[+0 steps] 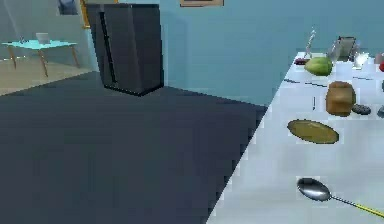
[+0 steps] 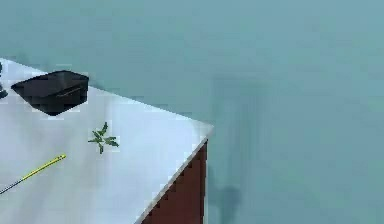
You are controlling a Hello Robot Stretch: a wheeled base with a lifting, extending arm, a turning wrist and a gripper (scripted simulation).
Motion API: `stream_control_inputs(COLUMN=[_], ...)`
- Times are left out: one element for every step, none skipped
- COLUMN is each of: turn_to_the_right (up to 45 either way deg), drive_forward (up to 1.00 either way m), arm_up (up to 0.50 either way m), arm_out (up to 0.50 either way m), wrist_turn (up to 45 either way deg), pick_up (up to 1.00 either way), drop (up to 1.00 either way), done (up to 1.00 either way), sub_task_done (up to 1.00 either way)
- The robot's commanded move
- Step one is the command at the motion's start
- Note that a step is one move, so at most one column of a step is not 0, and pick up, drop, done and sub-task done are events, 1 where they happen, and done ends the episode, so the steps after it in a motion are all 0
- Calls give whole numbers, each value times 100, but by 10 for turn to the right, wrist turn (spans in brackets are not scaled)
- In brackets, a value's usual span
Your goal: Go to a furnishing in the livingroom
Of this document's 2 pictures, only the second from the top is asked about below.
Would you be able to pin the white topped red-brown cabinet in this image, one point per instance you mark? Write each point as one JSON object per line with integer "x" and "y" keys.
{"x": 140, "y": 160}

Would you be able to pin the small green plant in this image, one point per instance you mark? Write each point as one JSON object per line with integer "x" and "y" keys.
{"x": 103, "y": 139}

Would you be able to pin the black box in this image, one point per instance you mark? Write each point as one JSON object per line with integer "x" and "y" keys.
{"x": 53, "y": 91}

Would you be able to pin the yellow pencil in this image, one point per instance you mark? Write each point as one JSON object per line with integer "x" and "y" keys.
{"x": 36, "y": 171}

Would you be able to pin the dark object at table edge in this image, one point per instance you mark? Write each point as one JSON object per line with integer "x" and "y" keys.
{"x": 1, "y": 91}

